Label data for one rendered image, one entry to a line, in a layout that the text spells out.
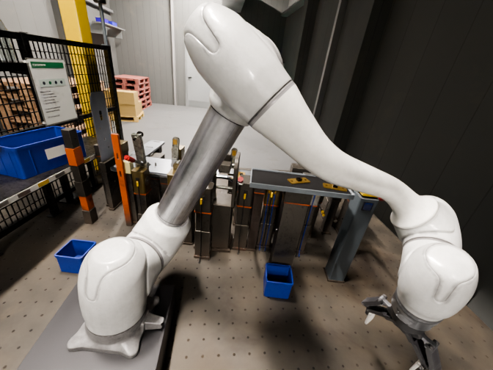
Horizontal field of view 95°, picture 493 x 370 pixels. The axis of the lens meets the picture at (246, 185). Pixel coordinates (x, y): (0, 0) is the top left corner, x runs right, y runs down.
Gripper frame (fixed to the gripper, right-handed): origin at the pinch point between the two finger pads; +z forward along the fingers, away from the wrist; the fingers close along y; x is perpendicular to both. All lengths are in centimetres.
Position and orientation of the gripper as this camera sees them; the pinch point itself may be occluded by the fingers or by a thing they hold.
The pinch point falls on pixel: (389, 341)
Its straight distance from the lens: 88.8
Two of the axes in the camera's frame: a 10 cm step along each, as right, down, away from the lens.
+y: 4.9, 4.9, -7.2
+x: 8.6, -4.1, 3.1
